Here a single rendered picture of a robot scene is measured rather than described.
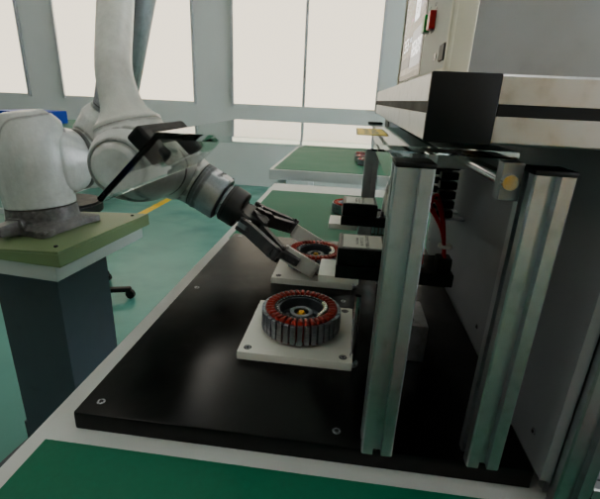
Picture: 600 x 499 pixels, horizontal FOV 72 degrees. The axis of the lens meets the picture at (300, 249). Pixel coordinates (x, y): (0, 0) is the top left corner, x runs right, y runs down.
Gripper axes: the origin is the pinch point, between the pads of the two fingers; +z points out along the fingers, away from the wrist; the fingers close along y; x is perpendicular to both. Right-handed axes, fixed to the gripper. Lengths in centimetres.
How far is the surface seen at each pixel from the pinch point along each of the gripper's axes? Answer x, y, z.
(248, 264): 9.4, 0.3, -10.1
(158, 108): 106, 448, -211
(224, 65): 19, 448, -162
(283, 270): 4.5, -3.9, -3.6
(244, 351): 4.9, -31.6, -4.3
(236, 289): 9.1, -11.4, -9.4
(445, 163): -27.8, -26.9, 3.3
